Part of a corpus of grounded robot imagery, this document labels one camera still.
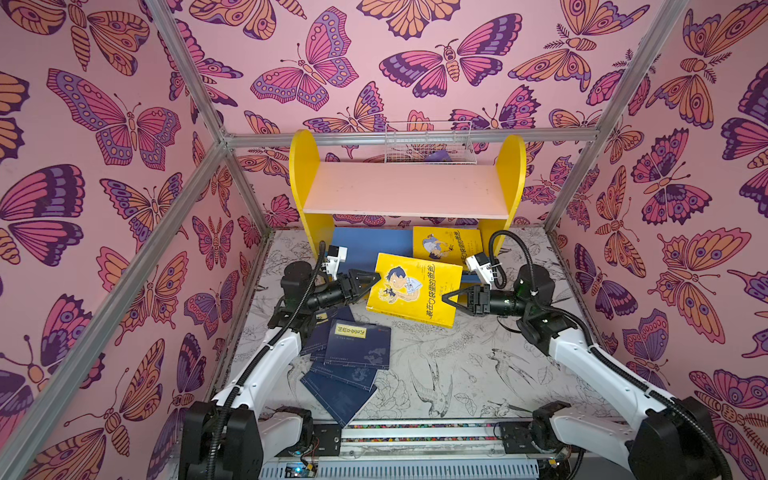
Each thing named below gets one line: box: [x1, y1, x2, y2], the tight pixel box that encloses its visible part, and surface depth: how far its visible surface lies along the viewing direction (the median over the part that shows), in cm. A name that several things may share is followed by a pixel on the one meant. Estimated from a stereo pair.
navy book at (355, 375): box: [309, 359, 378, 391], surface depth 84 cm
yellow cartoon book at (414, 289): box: [366, 253, 463, 328], surface depth 71 cm
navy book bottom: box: [300, 370, 378, 428], surface depth 81 cm
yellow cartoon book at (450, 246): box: [412, 226, 484, 266], surface depth 91 cm
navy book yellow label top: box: [324, 320, 392, 369], surface depth 89 cm
